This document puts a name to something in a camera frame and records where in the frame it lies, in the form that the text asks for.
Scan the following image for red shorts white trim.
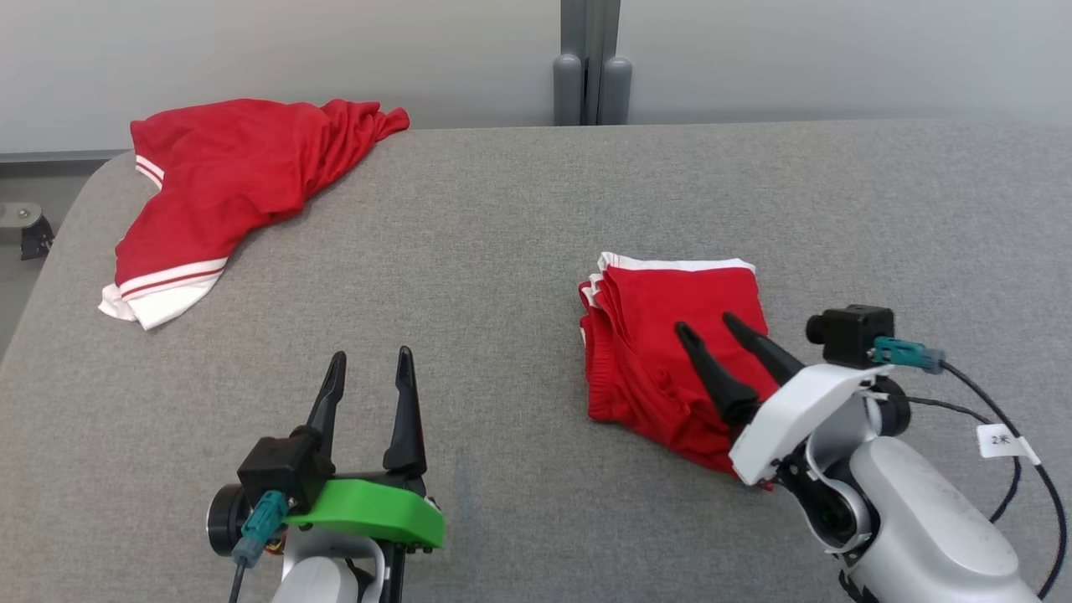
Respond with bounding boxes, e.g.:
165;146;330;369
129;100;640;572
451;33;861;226
578;251;781;484

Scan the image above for left camera cable teal plug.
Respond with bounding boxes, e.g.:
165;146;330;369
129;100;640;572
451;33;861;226
228;492;291;603

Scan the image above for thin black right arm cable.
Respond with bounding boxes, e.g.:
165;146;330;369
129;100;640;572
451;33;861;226
906;395;1023;523

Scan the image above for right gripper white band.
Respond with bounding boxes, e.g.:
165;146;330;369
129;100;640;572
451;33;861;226
674;312;914;491

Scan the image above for camera cable teal plug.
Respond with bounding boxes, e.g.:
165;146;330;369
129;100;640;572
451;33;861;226
228;492;291;603
871;337;1069;600

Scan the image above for grey partition bottom rail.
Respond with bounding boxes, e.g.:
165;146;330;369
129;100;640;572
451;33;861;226
0;149;131;166

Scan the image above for right camera cable teal plug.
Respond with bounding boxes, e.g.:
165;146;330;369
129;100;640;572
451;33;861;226
871;337;1069;600

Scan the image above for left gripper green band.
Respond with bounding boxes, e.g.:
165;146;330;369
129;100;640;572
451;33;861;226
208;346;446;558

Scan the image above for white cable tag label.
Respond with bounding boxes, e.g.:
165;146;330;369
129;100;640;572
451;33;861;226
976;422;1041;466

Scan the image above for red shirt white striped sleeves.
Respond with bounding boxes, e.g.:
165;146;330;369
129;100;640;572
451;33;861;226
98;98;411;331

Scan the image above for grey double-bar partition post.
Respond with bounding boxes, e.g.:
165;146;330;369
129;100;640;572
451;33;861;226
553;0;634;126

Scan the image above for black furniture foot metal plate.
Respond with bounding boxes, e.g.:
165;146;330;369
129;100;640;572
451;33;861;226
0;203;56;261

